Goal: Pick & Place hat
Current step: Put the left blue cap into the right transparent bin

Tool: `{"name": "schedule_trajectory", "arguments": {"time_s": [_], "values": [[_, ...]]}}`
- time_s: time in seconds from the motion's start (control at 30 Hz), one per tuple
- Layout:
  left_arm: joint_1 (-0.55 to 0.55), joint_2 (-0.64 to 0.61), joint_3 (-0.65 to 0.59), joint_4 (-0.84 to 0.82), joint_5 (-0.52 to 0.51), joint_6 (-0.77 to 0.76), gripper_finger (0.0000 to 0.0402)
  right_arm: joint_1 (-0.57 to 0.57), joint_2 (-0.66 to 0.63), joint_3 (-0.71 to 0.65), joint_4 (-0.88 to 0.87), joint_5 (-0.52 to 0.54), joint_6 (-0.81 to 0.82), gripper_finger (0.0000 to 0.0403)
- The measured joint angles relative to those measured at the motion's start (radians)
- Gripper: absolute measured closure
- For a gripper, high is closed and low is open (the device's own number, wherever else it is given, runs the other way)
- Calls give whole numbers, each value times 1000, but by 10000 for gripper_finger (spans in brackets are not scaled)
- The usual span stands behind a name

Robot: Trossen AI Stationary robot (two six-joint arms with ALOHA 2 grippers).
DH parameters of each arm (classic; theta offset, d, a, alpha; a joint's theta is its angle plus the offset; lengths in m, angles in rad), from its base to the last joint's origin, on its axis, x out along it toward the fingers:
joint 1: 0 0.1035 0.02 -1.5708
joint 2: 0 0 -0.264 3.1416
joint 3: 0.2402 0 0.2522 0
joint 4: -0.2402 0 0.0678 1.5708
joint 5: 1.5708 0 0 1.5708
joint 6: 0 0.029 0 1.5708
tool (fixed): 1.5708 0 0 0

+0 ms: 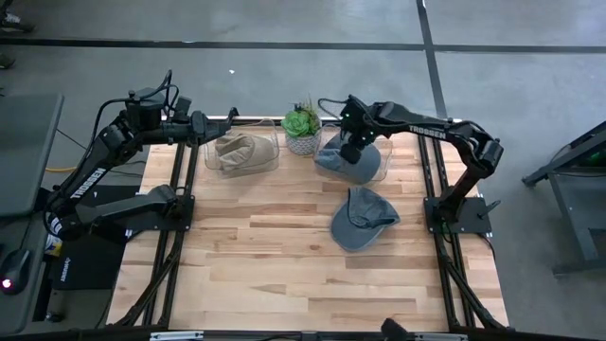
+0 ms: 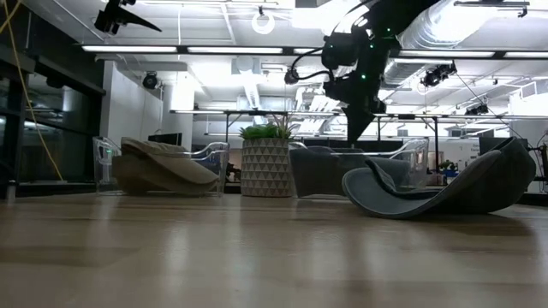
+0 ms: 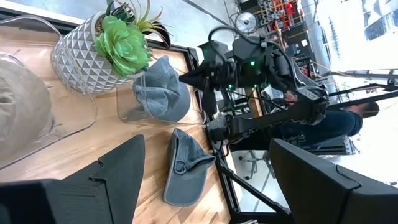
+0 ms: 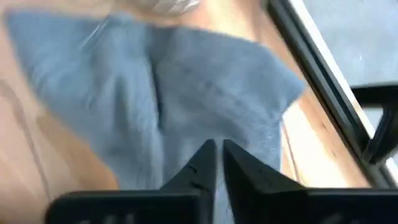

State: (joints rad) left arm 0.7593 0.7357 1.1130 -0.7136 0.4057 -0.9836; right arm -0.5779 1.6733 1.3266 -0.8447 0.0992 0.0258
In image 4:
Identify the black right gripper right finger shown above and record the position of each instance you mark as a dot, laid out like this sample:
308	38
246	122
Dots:
264	202

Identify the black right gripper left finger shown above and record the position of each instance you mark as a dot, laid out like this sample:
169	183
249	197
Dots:
174	205

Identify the blue-grey baseball cap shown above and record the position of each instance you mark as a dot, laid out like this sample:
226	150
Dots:
124	93

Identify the black metal table frame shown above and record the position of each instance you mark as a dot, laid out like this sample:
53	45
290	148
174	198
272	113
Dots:
311	62

